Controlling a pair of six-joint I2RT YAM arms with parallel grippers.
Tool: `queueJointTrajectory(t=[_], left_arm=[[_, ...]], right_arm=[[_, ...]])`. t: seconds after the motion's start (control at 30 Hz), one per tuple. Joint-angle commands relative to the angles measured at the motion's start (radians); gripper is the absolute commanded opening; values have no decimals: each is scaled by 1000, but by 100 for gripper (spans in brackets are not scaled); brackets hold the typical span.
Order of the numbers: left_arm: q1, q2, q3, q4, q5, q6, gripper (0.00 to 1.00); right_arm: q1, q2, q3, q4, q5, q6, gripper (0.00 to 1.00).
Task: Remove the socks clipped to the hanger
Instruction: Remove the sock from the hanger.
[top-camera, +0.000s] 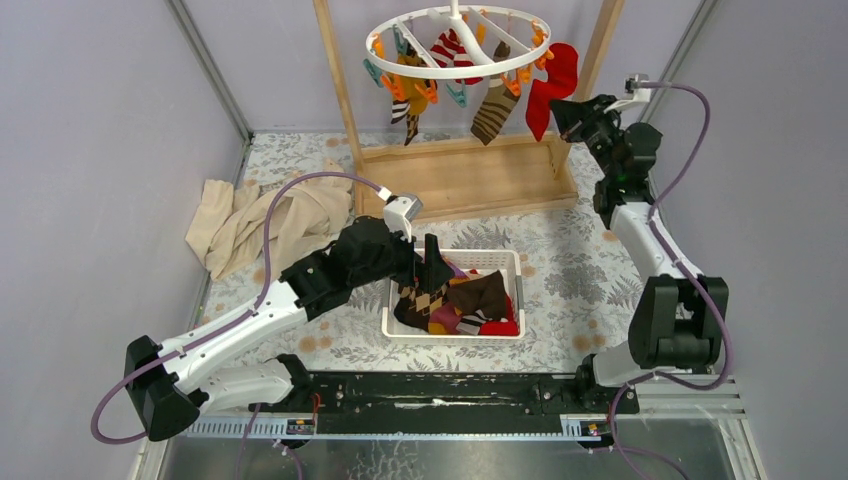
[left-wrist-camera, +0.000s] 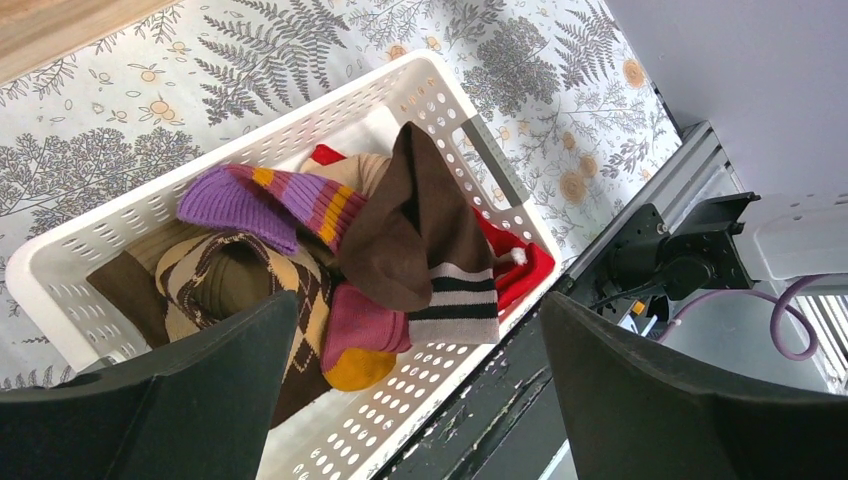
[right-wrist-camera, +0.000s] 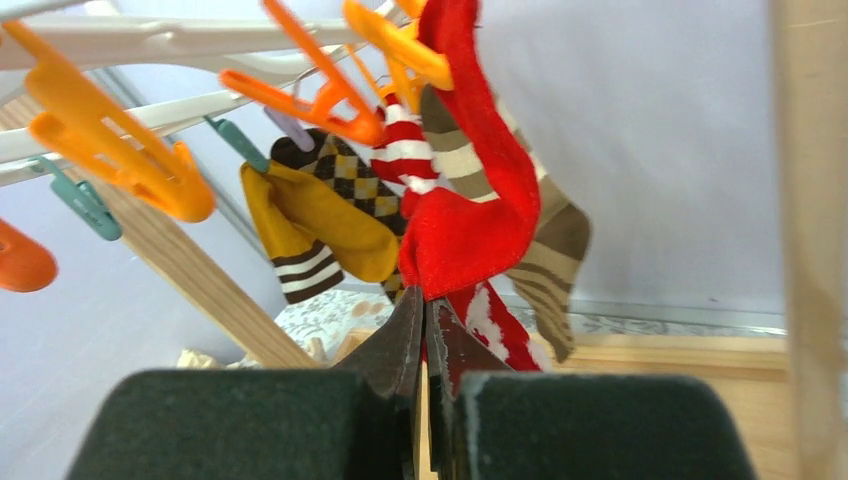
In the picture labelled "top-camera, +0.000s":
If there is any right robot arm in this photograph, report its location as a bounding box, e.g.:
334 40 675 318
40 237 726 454
549 95 729 412

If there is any purple orange striped sock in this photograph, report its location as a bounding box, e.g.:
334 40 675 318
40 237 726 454
427 260 470 335

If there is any white plastic basket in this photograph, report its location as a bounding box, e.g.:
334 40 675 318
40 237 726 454
381 249 527 345

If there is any red white striped sock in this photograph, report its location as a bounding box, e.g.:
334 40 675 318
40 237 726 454
429 28 474 68

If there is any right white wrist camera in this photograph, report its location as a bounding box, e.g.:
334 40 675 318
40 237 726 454
604 73 652 113

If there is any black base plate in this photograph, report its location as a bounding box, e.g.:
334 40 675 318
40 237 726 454
249 371 640 436

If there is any mustard yellow sock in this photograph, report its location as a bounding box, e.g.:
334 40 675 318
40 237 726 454
391 74 438 145

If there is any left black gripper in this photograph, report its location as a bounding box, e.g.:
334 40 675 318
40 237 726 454
349 220 454 294

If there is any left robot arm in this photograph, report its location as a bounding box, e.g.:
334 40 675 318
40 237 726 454
124 216 454 441

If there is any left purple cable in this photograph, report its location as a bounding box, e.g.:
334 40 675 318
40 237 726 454
89 172 395 480

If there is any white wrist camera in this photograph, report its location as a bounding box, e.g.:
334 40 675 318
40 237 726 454
604 73 652 113
377 187 423 243

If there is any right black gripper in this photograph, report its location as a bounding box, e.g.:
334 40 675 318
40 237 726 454
549 95 623 180

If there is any wooden hanging rack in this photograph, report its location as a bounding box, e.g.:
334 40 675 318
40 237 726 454
314 1 623 222

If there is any white round clip hanger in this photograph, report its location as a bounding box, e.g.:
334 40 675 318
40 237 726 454
365 1 555 80

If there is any brown tan striped sock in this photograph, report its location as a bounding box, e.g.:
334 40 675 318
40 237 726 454
470 73 521 146

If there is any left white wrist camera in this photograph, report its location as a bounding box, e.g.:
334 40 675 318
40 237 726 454
377 187 423 243

